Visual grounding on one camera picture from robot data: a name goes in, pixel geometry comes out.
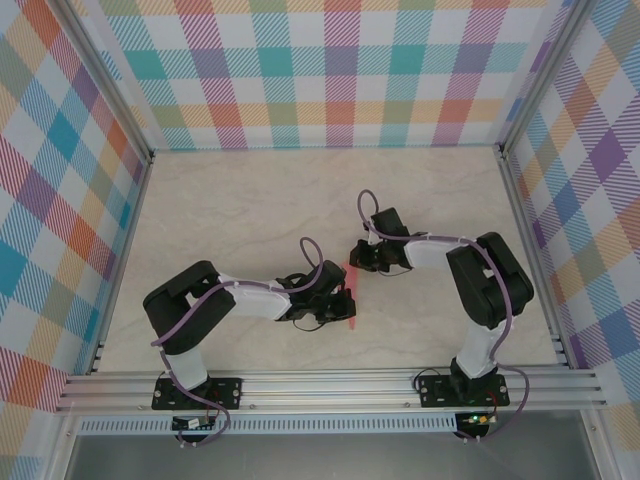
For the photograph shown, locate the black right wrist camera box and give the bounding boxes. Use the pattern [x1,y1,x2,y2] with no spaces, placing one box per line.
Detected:
[349,239,384,274]

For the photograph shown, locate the aluminium mounting rail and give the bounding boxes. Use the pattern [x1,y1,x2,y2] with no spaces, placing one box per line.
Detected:
[54,369,609,414]

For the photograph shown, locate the slotted grey cable duct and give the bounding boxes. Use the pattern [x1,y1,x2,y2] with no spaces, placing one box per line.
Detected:
[77,417,459,436]

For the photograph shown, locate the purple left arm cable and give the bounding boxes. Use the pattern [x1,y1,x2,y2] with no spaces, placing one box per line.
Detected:
[149,237,326,449]

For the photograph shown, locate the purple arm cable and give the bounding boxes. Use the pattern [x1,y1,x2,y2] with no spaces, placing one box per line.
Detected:
[149,237,326,449]
[356,189,532,444]

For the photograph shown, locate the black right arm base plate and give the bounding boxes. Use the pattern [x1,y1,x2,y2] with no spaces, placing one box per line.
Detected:
[417,373,511,409]

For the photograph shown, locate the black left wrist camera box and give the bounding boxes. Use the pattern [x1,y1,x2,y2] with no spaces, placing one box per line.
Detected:
[299,292,357,324]

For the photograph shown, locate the aluminium frame post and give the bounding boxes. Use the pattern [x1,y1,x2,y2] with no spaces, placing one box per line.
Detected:
[497,0,589,156]
[62,0,156,166]

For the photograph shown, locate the pink cloth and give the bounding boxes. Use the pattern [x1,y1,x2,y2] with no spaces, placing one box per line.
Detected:
[342,259,360,331]

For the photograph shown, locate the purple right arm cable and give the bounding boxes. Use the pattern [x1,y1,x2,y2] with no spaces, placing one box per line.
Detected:
[356,189,532,444]

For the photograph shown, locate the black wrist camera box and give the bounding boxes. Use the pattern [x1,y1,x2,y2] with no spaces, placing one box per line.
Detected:
[299,292,357,324]
[349,239,384,274]

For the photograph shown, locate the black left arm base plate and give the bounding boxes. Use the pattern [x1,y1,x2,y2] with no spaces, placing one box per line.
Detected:
[152,375,245,411]

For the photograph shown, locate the aluminium table side rail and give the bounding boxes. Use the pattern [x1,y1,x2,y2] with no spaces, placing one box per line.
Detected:
[498,147,572,369]
[88,149,155,376]

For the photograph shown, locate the grey metal panel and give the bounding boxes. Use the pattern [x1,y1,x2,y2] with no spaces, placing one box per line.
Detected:
[64,432,601,480]

